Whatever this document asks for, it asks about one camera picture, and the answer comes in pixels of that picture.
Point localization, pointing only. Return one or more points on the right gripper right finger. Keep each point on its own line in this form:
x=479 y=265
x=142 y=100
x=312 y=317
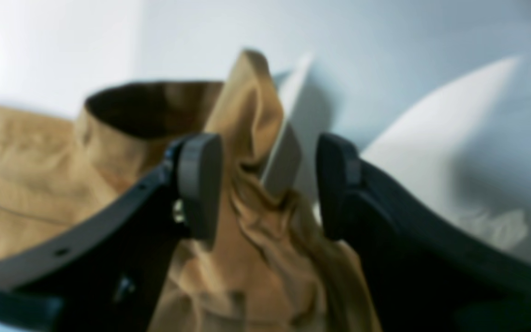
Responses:
x=423 y=274

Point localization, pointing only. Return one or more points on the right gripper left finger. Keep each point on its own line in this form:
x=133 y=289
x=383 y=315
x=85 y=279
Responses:
x=106 y=274

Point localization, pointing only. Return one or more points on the brown t-shirt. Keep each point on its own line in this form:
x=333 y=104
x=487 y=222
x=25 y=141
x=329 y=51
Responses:
x=271 y=268

